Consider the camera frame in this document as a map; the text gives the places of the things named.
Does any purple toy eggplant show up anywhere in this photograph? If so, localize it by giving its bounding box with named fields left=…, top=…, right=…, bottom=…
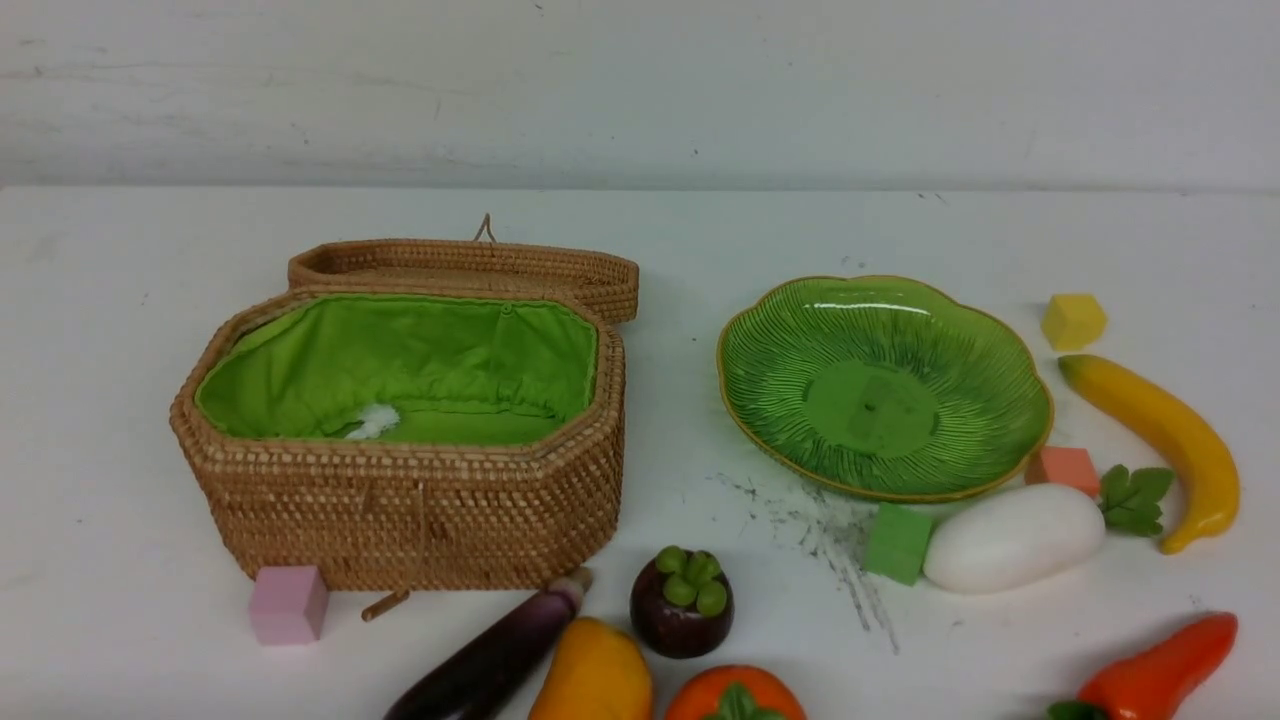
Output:
left=384, top=566, right=594, bottom=719

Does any orange foam cube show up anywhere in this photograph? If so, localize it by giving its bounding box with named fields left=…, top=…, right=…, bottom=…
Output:
left=1024, top=446, right=1100, bottom=498

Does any yellow foam cube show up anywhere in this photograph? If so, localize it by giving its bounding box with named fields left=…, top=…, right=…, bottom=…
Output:
left=1039, top=293, right=1108, bottom=354

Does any white toy radish with leaves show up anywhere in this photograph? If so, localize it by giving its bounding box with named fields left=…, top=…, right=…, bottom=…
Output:
left=922, top=465, right=1175, bottom=594

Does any woven wicker basket green lining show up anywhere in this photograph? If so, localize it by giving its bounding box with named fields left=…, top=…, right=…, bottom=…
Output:
left=170, top=286, right=627, bottom=593

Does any orange toy persimmon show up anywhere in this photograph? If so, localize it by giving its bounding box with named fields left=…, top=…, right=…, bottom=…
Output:
left=666, top=664, right=808, bottom=719

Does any woven wicker basket lid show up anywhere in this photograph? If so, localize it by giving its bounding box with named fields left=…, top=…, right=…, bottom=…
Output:
left=287, top=217, right=640, bottom=324

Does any green ribbed glass plate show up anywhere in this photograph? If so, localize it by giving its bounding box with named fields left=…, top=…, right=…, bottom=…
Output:
left=716, top=275, right=1055, bottom=503

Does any pink foam cube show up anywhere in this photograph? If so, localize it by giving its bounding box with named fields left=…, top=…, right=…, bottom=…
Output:
left=248, top=565, right=329, bottom=647

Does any yellow toy banana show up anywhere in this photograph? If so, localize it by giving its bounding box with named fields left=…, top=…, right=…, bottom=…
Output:
left=1056, top=354, right=1242, bottom=555

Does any yellow orange toy mango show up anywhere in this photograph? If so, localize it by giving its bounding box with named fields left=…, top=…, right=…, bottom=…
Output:
left=527, top=618, right=654, bottom=719

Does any green foam cube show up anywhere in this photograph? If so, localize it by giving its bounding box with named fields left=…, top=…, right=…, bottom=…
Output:
left=861, top=503, right=934, bottom=587

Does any orange toy carrot with leaves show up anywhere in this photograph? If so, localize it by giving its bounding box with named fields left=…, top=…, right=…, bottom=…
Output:
left=1047, top=612, right=1239, bottom=719

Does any dark purple toy mangosteen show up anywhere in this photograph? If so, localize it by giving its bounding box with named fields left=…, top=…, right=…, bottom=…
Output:
left=628, top=544, right=735, bottom=659

